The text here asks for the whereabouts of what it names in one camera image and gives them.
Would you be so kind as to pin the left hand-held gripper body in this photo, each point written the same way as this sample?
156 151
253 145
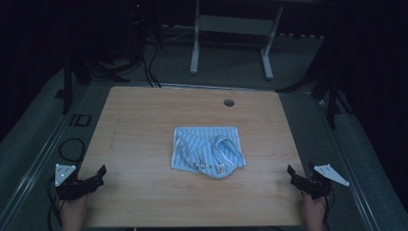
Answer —
72 187

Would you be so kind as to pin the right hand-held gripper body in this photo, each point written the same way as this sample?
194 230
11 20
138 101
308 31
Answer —
319 187

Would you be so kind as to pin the blue striped baby garment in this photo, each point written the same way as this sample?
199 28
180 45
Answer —
198 144

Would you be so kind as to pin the person's left hand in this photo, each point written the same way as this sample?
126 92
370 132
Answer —
74 213

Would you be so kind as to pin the person's right hand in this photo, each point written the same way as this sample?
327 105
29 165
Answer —
315 213

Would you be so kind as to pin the black metal stand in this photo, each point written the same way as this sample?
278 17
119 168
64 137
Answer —
68 83
332 96

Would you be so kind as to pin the metal floor rail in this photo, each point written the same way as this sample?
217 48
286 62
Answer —
349 179
38 160

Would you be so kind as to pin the white metal desk frame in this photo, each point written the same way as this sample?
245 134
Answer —
235 25

